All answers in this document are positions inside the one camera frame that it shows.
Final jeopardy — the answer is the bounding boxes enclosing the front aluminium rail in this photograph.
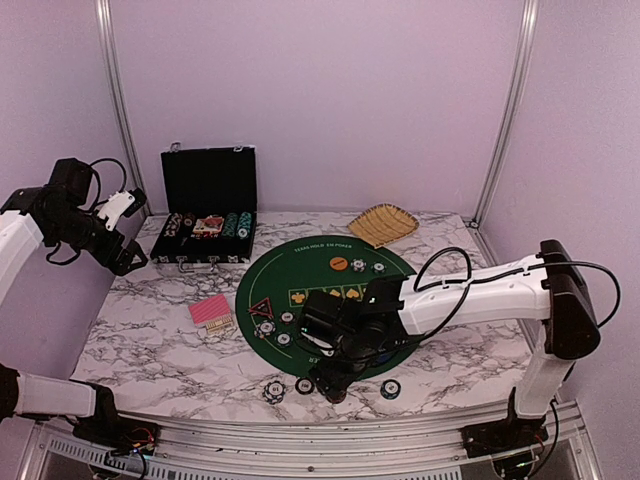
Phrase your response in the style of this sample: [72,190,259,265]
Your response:
[13,402,602,479]

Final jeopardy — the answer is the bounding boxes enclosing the blue ten chip stack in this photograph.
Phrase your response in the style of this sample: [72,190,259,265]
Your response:
[263,380,286,405]

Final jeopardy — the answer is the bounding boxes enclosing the teal chip row in case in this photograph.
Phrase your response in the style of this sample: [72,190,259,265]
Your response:
[236,212,252,239]

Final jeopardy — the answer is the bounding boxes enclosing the round green poker mat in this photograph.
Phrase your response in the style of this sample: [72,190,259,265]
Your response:
[235,235,415,377]

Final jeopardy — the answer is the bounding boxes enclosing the orange-black chip row in case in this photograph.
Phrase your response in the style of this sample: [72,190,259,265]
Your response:
[183,213,195,227]

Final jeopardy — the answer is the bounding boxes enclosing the placed ten chips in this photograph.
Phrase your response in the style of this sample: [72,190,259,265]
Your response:
[254,320,276,339]
[351,258,367,272]

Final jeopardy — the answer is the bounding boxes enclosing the green fifty chip stack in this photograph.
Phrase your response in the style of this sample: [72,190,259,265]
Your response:
[380,379,401,400]

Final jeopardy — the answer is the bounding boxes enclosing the black poker chip case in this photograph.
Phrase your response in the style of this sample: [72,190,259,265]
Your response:
[151,146,257,265]

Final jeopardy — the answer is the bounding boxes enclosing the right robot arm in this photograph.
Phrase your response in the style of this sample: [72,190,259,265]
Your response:
[298,240,601,448]

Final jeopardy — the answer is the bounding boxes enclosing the red-backed playing card deck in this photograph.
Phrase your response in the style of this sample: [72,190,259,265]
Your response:
[188,294,234,334]

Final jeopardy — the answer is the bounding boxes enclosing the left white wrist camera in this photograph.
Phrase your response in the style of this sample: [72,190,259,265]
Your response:
[97,188,147,231]

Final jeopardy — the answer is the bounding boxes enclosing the triangular all-in button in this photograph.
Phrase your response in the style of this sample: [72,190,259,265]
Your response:
[248,297,273,318]

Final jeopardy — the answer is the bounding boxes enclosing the card deck in case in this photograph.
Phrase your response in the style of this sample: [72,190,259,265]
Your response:
[192,215,224,237]

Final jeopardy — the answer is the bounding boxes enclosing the hundred chip front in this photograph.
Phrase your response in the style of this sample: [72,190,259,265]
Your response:
[294,377,315,395]

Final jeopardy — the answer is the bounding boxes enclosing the blue-tan chip row in case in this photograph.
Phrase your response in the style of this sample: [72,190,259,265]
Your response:
[163,213,183,237]

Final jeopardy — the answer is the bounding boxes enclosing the placed fifty chip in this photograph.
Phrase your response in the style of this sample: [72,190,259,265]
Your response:
[276,332,293,348]
[372,262,386,274]

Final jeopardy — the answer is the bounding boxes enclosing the orange hundred chip stack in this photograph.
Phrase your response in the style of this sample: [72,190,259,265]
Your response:
[327,394,346,404]

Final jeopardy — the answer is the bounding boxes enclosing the aluminium frame post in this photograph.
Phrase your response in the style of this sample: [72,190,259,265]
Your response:
[469,0,540,229]
[94,0,146,190]

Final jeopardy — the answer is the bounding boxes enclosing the orange big blind button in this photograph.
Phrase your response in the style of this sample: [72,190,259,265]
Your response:
[329,256,350,271]

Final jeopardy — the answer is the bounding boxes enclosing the right aluminium frame post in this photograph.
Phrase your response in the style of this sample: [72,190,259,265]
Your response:
[469,0,540,229]

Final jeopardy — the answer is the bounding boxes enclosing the green chip row in case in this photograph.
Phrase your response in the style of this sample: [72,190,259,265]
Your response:
[221,212,239,239]

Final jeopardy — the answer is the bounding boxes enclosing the woven bamboo tray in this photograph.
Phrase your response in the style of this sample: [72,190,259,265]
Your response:
[348,203,419,249]

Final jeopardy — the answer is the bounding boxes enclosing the left aluminium frame post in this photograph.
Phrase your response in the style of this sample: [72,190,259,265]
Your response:
[94,0,146,190]

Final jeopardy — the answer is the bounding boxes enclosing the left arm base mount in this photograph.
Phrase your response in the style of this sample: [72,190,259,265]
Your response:
[73,417,160,453]

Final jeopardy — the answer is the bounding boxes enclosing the placed hundred chip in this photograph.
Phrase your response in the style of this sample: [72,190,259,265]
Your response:
[280,311,295,325]

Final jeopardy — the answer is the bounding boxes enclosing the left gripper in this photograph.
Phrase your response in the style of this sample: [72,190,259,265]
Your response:
[48,207,146,276]

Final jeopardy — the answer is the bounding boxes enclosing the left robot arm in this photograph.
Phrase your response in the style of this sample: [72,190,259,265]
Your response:
[1,158,148,445]

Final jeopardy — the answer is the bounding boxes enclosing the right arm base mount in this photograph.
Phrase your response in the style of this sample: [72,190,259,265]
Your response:
[461,420,549,458]

